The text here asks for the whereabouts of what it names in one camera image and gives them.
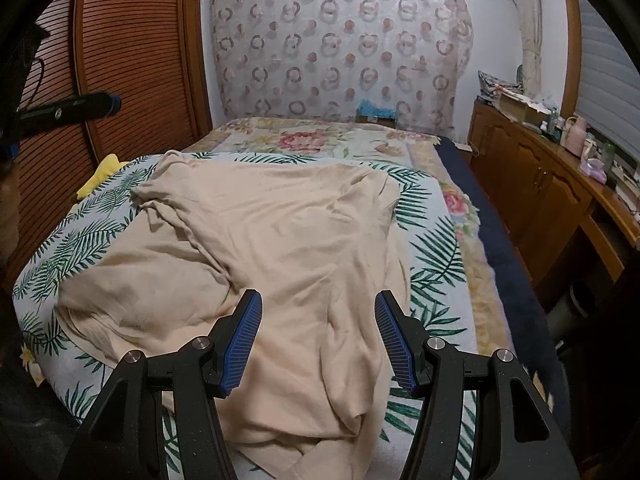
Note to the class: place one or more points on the pink jug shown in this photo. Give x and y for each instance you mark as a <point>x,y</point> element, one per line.
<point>575,135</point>

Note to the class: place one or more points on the navy blue bed sheet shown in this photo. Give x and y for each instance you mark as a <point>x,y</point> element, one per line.
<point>510,270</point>

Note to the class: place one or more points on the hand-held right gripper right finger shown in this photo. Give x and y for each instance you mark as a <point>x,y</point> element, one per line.
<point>395,345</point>

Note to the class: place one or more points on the beige drape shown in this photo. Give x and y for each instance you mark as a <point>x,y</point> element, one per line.
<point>530,25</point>

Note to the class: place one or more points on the blue fringed box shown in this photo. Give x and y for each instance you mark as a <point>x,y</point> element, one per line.
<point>375,112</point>

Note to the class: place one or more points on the wooden sideboard cabinet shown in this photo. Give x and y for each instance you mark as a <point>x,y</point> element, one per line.
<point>525,185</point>

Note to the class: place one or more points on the leaf print blanket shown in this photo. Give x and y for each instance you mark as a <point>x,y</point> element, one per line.
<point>435,260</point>

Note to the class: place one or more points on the beige printed t-shirt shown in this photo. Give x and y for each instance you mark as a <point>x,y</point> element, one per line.
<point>275,220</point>

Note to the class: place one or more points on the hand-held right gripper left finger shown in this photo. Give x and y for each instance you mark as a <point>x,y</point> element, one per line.
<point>242,345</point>

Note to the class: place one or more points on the window roller blind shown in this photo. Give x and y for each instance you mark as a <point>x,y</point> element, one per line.
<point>610,70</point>

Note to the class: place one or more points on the circle pattern curtain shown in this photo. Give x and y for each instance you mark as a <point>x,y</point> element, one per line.
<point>340,45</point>

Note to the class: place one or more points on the floral bedspread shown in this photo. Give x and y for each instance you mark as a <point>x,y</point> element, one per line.
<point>300,140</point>

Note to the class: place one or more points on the green bottle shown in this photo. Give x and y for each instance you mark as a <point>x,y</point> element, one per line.
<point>608,156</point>

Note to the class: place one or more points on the yellow pillow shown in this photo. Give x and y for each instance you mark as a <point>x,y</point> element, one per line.
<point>102,172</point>

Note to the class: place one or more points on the cardboard box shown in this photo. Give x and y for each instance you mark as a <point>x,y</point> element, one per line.
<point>520,107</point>

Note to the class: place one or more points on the patterned fabric bag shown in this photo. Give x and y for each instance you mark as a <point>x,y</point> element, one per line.
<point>492,85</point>

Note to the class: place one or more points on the wooden louvered wardrobe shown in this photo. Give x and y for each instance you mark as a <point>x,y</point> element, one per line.
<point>130,50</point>

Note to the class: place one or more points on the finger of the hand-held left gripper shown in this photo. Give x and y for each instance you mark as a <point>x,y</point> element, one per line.
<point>75,106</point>

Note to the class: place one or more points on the purple plastic bag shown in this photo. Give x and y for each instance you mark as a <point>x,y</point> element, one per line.
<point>594,170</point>

